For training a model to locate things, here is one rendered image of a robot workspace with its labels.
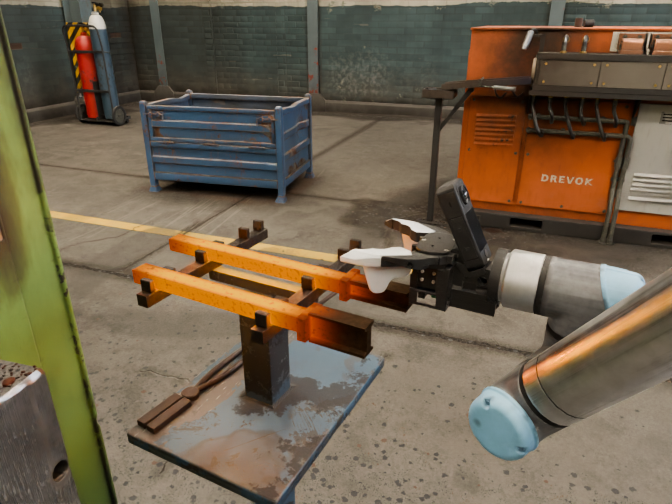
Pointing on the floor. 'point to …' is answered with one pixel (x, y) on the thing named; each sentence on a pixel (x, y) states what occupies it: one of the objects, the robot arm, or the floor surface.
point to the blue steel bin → (228, 140)
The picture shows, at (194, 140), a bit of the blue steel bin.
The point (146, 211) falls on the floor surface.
